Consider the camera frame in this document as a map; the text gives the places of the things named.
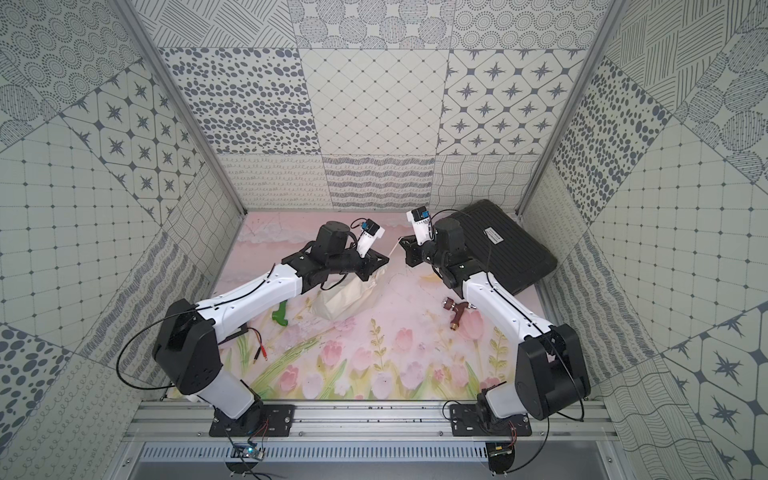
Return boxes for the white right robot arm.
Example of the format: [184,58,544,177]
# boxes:
[399,208,591,423]

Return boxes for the dark red garden hose nozzle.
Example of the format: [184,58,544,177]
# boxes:
[442,297,474,331]

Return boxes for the white cloth drawstring bag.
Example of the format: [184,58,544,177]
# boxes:
[310,267,387,322]

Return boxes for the green hose connector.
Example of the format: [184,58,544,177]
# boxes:
[271,301,288,327]

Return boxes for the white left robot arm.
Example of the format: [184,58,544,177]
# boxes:
[152,219,388,420]

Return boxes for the aluminium front rail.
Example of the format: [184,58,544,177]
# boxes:
[124,401,618,442]

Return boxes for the green circuit board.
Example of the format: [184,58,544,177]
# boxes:
[235,444,265,462]

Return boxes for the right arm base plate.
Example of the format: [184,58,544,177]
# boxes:
[442,402,532,437]

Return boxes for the red black alligator clip leads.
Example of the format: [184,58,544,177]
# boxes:
[248,327,268,362]

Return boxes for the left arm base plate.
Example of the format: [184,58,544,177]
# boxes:
[209,403,296,438]

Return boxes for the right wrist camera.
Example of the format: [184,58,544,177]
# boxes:
[406,206,433,246]

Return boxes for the white bag drawstring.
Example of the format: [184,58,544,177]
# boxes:
[383,237,406,283]

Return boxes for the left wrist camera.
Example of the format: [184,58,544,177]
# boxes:
[356,218,385,258]

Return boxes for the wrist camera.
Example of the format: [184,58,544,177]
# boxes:
[406,206,433,246]
[356,218,385,258]

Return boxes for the black plastic tool case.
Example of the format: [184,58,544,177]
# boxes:
[450,200,558,292]

